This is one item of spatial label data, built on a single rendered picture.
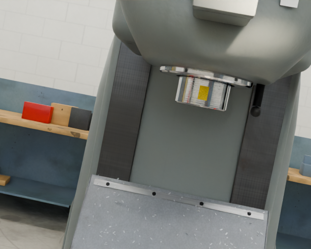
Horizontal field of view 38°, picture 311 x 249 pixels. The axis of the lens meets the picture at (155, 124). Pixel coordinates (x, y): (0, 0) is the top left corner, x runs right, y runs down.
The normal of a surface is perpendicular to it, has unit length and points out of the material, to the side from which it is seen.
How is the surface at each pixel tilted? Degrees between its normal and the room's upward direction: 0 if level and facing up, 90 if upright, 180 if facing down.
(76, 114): 90
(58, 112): 90
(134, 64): 90
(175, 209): 63
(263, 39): 104
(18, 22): 90
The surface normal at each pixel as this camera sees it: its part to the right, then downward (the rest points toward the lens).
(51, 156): -0.08, 0.04
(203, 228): 0.03, -0.41
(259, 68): 0.13, 0.92
